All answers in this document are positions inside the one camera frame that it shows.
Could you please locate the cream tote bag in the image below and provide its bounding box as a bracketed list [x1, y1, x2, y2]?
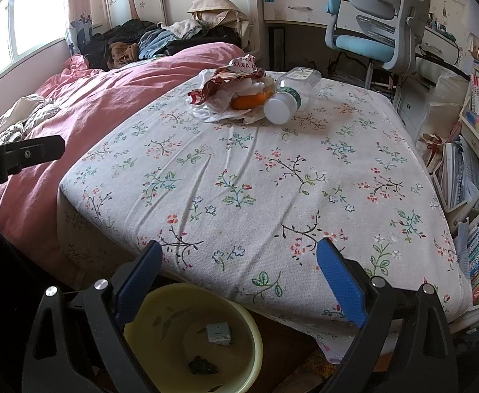
[417, 131, 453, 168]

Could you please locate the cream garment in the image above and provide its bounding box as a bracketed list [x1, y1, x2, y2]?
[0, 94, 62, 150]

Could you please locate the dark crumpled scrap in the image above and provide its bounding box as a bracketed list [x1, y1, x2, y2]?
[188, 356, 219, 375]

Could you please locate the red snack wrapper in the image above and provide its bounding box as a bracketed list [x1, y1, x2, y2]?
[187, 55, 265, 106]

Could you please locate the small grey box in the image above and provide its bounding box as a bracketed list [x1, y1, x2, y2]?
[206, 323, 232, 345]

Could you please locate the blue grey desk chair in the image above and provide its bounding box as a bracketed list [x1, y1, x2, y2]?
[325, 0, 432, 91]

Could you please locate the yellow plastic bin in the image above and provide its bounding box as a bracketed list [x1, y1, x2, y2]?
[123, 282, 263, 393]

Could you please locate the white grey garment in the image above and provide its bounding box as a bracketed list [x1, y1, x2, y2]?
[162, 18, 205, 42]

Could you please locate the floral cloth covered table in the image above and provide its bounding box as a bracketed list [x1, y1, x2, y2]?
[57, 71, 473, 332]

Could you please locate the black bag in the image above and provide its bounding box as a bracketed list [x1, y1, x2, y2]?
[164, 28, 242, 56]

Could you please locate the window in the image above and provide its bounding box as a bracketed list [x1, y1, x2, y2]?
[0, 0, 74, 95]

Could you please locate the blue denim garment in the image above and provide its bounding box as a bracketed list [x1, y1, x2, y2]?
[138, 28, 185, 60]

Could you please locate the white tissue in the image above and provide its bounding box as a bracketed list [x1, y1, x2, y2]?
[239, 78, 274, 96]

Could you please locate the printed pink curtain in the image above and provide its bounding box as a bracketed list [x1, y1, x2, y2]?
[62, 0, 109, 56]

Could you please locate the white desk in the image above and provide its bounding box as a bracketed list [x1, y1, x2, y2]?
[260, 0, 461, 68]

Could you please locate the white paper bag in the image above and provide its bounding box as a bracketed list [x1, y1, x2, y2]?
[423, 71, 471, 144]

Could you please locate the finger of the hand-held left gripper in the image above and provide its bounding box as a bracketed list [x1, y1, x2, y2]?
[3, 135, 65, 175]

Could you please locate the white rolling shelf cart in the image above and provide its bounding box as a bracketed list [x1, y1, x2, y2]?
[444, 63, 479, 230]

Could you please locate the pink blanket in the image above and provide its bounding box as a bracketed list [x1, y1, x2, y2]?
[0, 43, 246, 279]

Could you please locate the white drawer cabinet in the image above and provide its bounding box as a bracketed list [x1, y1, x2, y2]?
[399, 86, 432, 140]

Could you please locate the pile of paper notebooks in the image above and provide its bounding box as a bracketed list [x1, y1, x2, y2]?
[432, 139, 479, 214]

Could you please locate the clear plastic bottle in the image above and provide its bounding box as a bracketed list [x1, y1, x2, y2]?
[263, 66, 322, 124]

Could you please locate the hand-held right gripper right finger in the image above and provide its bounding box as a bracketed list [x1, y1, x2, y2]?
[316, 237, 459, 393]

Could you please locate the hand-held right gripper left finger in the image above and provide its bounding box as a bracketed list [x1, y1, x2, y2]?
[22, 239, 163, 393]

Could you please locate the long orange peel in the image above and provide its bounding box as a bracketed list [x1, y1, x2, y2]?
[231, 92, 273, 110]

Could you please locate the brown garment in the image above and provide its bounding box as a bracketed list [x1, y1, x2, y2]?
[108, 42, 140, 70]

